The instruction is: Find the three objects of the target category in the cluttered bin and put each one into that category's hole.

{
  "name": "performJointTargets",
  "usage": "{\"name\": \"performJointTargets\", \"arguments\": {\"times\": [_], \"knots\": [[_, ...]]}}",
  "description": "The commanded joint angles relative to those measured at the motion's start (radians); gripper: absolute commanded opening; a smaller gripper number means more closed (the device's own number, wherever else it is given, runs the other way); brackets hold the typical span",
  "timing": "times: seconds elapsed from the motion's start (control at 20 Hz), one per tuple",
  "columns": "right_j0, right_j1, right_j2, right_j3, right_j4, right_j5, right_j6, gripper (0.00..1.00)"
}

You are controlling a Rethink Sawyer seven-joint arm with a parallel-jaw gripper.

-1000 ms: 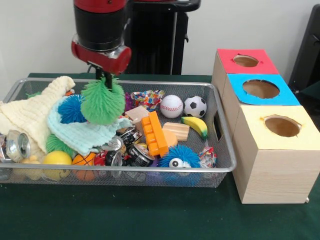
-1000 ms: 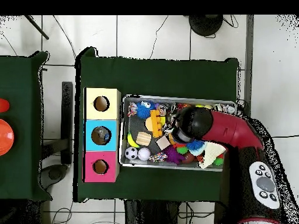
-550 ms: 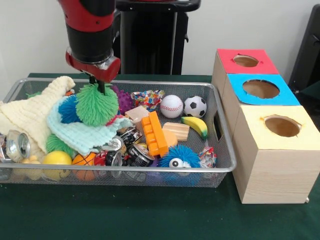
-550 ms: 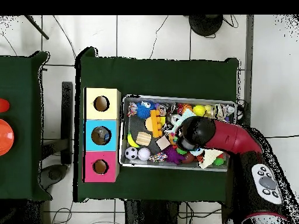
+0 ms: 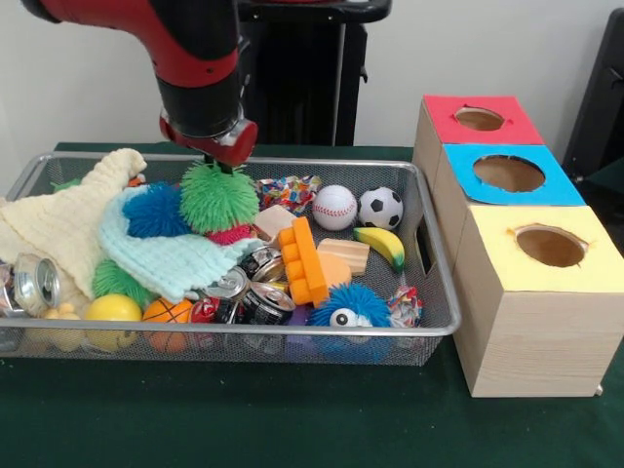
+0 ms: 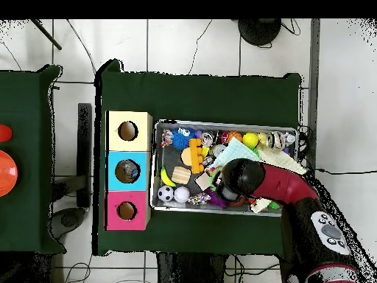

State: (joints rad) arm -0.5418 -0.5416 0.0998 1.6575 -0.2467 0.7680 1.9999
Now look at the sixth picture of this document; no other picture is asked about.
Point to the long orange toy brick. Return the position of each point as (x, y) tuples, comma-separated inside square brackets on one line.
[(196, 156)]

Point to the pale blue waffle cloth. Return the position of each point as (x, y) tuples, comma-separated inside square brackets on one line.
[(235, 150)]

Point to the cream yellow knitted cloth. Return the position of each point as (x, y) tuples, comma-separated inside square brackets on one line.
[(280, 160)]

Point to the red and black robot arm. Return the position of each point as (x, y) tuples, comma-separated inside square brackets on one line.
[(288, 188)]

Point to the shallow clear mesh bin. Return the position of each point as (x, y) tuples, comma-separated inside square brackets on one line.
[(177, 207)]

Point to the wooden box with three holes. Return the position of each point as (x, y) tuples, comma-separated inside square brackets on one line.
[(128, 177)]

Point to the blue spiky ball with eyes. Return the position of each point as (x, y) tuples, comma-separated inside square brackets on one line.
[(180, 138)]

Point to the black drink can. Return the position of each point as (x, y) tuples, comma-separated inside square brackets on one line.
[(207, 138)]

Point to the plain wooden cube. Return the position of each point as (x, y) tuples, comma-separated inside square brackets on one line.
[(204, 180)]

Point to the white baseball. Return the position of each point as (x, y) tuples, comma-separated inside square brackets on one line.
[(182, 194)]

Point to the small soccer ball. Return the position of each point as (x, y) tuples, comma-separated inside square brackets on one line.
[(165, 193)]

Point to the small orange basketball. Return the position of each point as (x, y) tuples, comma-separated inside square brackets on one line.
[(235, 137)]

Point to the purple spiky toy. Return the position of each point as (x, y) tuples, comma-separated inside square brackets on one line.
[(215, 200)]

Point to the crushed shiny silver can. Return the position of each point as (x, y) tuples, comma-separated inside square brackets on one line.
[(275, 140)]

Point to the black upright panel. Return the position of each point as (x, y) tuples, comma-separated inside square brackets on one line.
[(85, 153)]

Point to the grey round floor base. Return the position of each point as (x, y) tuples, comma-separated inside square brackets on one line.
[(69, 219)]

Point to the black round stand base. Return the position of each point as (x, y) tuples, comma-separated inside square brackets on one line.
[(259, 30)]

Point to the dark green side table cloth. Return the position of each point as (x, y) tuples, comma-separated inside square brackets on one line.
[(29, 224)]

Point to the orange disc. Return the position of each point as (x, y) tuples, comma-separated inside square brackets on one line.
[(7, 174)]

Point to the small red object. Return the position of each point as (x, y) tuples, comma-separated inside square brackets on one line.
[(4, 133)]

